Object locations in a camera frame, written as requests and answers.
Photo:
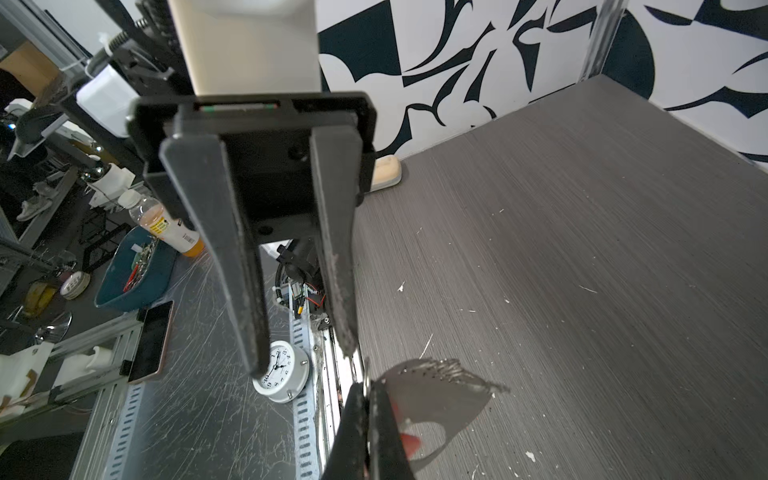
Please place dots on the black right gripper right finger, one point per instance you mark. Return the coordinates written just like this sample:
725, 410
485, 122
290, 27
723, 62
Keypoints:
386, 454

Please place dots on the smartphone on bench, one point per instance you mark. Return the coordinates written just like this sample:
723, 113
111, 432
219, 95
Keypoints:
151, 350

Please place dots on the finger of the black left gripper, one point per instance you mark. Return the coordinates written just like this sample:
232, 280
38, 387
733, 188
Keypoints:
335, 155
199, 168

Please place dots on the person in black shirt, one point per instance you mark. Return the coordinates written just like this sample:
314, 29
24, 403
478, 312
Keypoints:
18, 174

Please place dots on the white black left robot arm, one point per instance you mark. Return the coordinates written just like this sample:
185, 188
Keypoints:
144, 60

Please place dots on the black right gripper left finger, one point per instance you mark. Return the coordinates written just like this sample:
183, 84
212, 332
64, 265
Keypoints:
348, 457

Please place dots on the round white analog clock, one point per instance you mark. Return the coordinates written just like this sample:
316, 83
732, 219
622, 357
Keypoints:
287, 373

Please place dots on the white slotted cable duct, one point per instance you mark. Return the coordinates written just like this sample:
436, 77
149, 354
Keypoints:
307, 462

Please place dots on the red key tag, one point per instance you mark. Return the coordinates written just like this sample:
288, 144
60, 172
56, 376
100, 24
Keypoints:
411, 444

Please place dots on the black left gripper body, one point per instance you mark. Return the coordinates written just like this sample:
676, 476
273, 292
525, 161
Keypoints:
288, 164

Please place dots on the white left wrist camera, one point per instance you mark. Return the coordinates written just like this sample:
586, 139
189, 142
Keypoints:
249, 47

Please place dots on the beige wooden brush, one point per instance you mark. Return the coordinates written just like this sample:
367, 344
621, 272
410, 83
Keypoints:
387, 173

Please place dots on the plastic bottle orange label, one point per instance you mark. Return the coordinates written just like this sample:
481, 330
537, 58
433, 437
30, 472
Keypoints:
150, 214

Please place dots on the teal bag on floor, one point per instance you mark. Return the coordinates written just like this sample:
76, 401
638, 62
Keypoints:
138, 274

